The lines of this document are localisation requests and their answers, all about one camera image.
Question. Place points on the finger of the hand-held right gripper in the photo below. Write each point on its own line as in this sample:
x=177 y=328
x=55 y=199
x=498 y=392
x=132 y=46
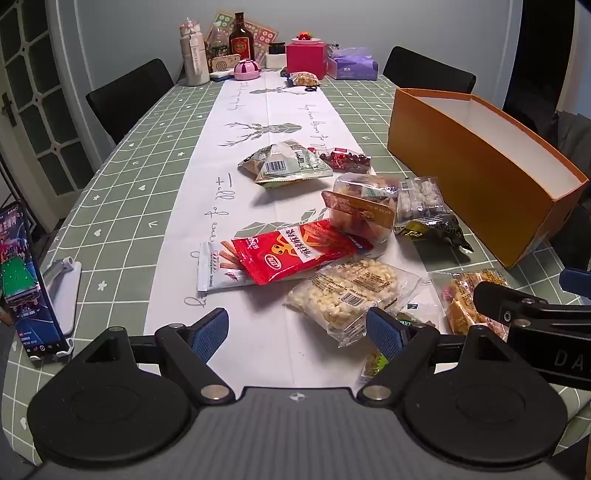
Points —
x=498 y=300
x=575 y=279

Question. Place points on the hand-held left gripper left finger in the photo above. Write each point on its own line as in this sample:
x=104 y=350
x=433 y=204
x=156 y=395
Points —
x=210 y=334

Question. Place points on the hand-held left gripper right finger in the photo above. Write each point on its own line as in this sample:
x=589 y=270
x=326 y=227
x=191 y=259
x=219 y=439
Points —
x=385 y=332

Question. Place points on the clear popcorn packet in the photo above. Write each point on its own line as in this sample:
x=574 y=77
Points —
x=351 y=286

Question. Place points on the red snack packet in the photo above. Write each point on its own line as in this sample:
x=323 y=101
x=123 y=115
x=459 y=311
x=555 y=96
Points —
x=286 y=258

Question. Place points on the clear packet of white candies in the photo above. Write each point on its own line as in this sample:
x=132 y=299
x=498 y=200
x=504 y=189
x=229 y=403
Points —
x=422 y=198

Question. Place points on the orange cardboard box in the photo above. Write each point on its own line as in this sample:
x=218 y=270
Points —
x=461 y=152

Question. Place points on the orange snack packet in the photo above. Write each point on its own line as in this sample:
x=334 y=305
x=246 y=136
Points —
x=461 y=300

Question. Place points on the black and yellow snack packet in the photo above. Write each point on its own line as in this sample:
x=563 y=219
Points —
x=443 y=230

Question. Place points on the orange labelled snack bag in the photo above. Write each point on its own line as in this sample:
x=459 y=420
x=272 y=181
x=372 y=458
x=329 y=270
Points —
x=364 y=217

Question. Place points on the white phone stand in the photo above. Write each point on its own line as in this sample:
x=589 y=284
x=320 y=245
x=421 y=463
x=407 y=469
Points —
x=67 y=295

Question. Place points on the red dates packet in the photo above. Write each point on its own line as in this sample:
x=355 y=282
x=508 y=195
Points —
x=344 y=160

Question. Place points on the pale green snack packet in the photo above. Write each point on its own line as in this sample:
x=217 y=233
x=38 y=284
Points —
x=258 y=161
x=295 y=170

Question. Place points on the smartphone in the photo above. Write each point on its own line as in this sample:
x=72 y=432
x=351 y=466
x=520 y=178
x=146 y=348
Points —
x=23 y=286

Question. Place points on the black chair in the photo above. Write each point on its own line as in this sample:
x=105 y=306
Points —
x=129 y=97
x=429 y=71

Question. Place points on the pink round container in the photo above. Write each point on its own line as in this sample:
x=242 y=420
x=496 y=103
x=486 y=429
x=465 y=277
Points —
x=247 y=70

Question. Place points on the small nut snack packet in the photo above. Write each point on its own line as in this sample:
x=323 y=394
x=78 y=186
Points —
x=302 y=78

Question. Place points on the purple tissue pack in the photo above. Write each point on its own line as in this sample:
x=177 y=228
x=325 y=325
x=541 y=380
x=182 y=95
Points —
x=353 y=64

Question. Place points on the small wooden speaker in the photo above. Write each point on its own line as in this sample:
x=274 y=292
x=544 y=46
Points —
x=224 y=63

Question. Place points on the white tumbler bottle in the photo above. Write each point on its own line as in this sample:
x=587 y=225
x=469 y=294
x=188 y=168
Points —
x=196 y=60

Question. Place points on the small white box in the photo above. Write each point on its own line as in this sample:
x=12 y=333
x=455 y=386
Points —
x=276 y=61

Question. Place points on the pink gift box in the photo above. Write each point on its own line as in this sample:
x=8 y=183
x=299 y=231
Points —
x=307 y=60

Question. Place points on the clear glass jar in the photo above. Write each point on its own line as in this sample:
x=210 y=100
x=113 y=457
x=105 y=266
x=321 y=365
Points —
x=217 y=44

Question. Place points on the brown liquor bottle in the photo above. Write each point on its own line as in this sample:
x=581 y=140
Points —
x=241 y=44

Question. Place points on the small black jar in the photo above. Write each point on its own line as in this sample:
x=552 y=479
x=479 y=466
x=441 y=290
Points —
x=277 y=47

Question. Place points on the glass panel door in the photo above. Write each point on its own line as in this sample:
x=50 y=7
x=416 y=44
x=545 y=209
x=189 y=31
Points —
x=41 y=92

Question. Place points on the dotted sticker sheets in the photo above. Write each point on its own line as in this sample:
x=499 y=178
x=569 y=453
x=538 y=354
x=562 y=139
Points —
x=265 y=32

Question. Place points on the red ornament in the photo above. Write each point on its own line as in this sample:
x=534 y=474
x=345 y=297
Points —
x=304 y=36

